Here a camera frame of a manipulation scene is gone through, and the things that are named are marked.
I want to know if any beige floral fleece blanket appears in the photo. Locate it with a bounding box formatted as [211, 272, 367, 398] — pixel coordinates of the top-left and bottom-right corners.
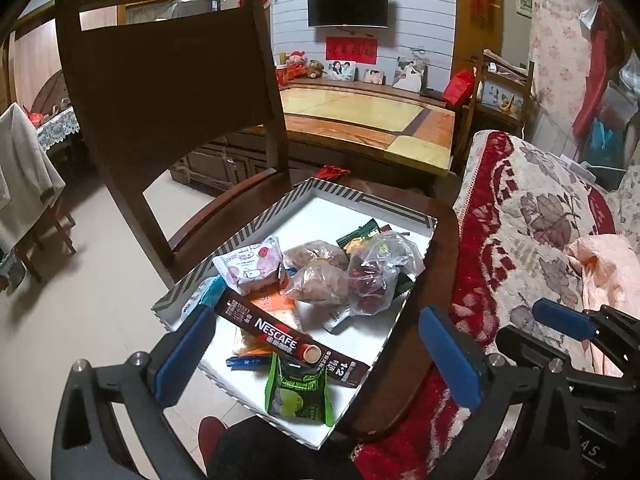
[352, 130, 640, 480]

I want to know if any red white plush doll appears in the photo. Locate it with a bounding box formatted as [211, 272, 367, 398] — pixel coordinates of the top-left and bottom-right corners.
[285, 50, 308, 81]

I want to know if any lace tablecloth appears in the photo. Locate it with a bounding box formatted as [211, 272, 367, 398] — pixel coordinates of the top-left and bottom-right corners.
[27, 105, 83, 161]

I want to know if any orange cracker packet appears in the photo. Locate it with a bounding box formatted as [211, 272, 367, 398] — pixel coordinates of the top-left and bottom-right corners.
[232, 327, 281, 361]
[247, 287, 301, 333]

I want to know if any person's leg in black pants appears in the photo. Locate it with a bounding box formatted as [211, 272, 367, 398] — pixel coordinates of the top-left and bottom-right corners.
[207, 415, 361, 480]

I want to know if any dark wooden chair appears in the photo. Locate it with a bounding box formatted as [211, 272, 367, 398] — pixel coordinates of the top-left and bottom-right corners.
[54, 0, 461, 438]

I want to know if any pink white snack packet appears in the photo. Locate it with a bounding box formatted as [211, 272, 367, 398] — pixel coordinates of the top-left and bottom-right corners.
[212, 236, 283, 297]

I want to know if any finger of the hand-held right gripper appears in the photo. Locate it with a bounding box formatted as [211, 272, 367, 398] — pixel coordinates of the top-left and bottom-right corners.
[495, 324, 606, 377]
[531, 297, 640, 347]

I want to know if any small white sachet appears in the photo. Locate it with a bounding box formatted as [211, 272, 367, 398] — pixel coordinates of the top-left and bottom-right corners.
[322, 305, 353, 333]

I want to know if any dark green snack packet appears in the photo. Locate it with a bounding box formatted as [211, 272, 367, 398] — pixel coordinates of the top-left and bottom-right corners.
[336, 217, 381, 251]

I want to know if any wooden shelf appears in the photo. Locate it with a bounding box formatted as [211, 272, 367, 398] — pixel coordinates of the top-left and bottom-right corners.
[462, 50, 536, 136]

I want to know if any clear bag of brown pastry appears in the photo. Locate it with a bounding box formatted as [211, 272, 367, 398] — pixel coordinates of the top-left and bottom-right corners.
[282, 240, 351, 271]
[282, 260, 351, 306]

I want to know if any blue plastic bag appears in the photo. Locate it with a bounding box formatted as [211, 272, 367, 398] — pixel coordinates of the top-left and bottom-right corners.
[585, 117, 616, 161]

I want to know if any red gift bag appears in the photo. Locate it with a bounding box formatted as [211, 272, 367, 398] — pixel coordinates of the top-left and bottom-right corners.
[442, 69, 476, 107]

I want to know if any wooden chair with garment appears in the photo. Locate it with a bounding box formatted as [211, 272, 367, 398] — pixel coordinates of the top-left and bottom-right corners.
[0, 102, 78, 283]

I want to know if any large wedding photo frame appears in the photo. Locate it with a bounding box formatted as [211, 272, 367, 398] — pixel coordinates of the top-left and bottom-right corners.
[392, 55, 428, 92]

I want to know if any white power strip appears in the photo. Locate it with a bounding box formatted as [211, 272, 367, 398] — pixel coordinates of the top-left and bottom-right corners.
[560, 157, 598, 181]

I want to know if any light blue snack packet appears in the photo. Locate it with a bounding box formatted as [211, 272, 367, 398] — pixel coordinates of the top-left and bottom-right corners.
[182, 276, 226, 318]

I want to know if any striped cardboard box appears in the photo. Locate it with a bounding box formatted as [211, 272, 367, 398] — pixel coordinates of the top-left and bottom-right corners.
[151, 177, 440, 451]

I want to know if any wall television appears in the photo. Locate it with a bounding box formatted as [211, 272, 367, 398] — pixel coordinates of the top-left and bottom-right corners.
[306, 0, 390, 28]

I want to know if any grey refrigerator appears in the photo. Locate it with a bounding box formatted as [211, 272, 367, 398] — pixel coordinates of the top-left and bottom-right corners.
[172, 0, 223, 17]

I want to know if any brown coffee stick sachet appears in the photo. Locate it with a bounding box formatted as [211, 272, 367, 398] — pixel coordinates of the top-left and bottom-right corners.
[214, 287, 371, 390]

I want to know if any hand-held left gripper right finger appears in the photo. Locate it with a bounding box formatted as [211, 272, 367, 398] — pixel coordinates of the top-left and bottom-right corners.
[419, 306, 583, 480]

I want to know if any green black snack packet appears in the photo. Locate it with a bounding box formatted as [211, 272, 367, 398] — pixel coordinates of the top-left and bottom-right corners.
[263, 352, 335, 427]

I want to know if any clear bag of red dates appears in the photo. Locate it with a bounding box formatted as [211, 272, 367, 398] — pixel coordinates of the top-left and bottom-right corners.
[346, 232, 426, 317]

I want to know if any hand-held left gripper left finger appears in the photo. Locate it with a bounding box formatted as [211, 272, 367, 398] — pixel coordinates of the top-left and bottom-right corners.
[50, 304, 218, 480]

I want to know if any red hanging garment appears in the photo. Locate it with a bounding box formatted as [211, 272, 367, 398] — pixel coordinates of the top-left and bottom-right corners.
[571, 7, 628, 136]

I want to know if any blue candy wrapper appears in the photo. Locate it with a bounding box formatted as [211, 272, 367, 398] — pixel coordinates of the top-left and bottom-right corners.
[225, 352, 273, 371]

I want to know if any white garment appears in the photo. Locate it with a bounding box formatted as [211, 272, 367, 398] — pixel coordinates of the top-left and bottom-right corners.
[0, 102, 67, 256]

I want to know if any red slipper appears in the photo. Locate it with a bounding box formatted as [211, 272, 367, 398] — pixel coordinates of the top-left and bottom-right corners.
[197, 416, 228, 456]

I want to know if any red paper wall banner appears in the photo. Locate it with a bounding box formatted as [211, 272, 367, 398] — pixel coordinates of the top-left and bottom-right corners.
[325, 36, 377, 62]

